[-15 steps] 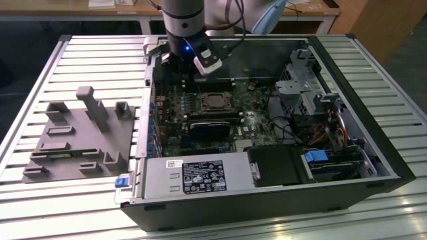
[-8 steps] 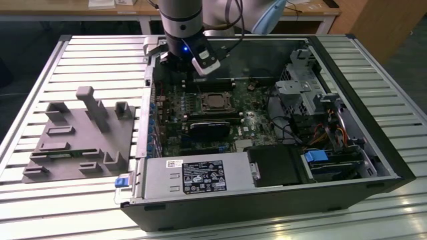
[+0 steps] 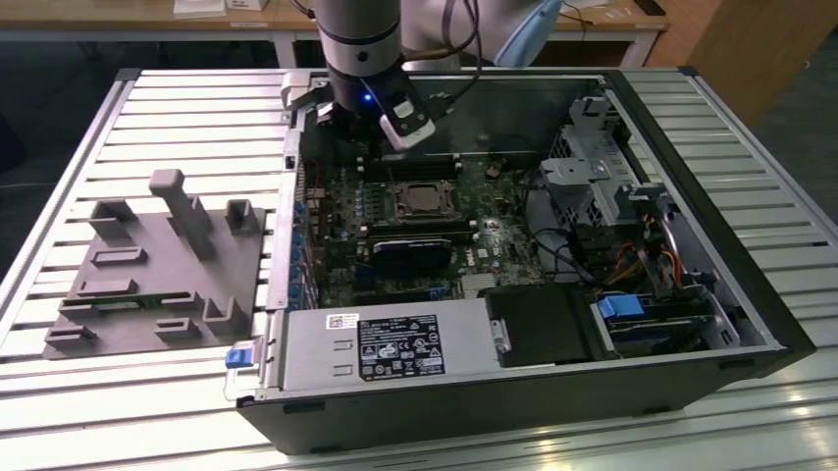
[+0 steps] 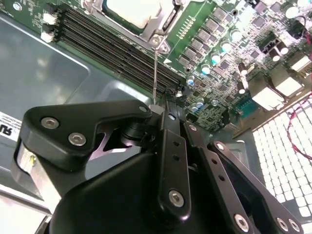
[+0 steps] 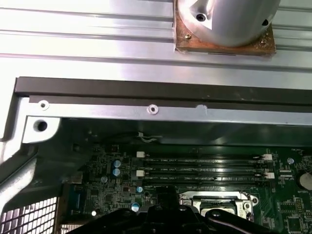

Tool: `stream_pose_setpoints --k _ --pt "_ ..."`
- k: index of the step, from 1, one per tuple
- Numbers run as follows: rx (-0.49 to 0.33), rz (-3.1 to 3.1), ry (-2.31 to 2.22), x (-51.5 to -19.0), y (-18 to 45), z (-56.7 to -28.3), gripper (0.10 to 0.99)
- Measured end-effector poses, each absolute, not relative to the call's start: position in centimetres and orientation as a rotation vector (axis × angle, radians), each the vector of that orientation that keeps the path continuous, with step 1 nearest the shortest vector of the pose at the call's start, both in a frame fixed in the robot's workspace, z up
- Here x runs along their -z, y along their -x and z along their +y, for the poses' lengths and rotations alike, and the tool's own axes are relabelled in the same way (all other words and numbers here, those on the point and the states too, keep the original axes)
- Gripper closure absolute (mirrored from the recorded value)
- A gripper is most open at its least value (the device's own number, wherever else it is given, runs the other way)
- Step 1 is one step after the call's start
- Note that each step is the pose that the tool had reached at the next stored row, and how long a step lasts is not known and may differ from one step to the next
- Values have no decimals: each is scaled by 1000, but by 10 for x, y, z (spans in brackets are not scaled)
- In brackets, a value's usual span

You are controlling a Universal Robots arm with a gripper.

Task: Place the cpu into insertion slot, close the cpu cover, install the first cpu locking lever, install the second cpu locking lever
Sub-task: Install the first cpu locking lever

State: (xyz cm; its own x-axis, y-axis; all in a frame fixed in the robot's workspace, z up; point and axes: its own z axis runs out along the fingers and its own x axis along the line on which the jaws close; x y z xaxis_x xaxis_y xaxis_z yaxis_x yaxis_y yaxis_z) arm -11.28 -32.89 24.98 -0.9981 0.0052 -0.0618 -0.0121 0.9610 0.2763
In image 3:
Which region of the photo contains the black wire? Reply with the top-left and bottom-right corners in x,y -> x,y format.
526,225 -> 617,291

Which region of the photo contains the black graphics card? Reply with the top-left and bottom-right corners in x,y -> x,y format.
369,235 -> 453,280

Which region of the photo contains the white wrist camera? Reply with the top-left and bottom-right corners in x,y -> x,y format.
377,95 -> 438,151

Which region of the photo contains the blue case latch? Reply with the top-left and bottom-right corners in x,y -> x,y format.
221,340 -> 257,370

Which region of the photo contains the wooden cabinet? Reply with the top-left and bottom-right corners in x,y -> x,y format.
683,0 -> 838,127

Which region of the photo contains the silver bracket with screw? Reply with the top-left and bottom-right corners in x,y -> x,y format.
538,157 -> 610,197

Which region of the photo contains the small silver CPU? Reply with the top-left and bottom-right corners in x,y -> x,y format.
398,185 -> 444,211

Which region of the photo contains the coloured power wire bundle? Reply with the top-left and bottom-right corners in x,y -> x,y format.
604,235 -> 687,296

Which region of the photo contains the silver chipset heat sink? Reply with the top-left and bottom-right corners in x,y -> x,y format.
460,274 -> 500,299

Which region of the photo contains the black RAM slot bank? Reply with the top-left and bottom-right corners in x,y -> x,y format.
362,151 -> 460,181
370,220 -> 473,241

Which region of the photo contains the blue disk carrier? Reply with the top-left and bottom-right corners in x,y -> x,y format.
597,293 -> 648,324

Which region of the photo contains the silver power supply unit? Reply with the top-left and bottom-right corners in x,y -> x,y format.
260,298 -> 510,393

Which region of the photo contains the black wrist-mounted box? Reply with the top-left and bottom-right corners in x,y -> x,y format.
313,101 -> 342,130

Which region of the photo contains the black open PC case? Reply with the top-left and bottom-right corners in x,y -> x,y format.
234,67 -> 817,455

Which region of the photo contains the pale blue teach pendant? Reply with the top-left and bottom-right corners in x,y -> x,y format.
493,0 -> 561,68

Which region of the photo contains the silver metal drive cage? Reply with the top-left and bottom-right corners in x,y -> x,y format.
538,95 -> 668,228

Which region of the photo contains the green motherboard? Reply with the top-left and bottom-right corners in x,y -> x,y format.
304,156 -> 550,308

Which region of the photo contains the grey plastic parts rack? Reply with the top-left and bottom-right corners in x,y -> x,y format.
38,169 -> 273,362

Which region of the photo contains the white box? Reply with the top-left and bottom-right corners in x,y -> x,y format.
173,0 -> 225,19

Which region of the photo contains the metal socket cover frame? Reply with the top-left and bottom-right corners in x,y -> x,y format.
390,181 -> 458,220

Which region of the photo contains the CPU socket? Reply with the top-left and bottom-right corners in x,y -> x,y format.
388,180 -> 460,225

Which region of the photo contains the grey metal disk bay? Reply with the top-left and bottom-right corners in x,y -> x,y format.
588,282 -> 768,360

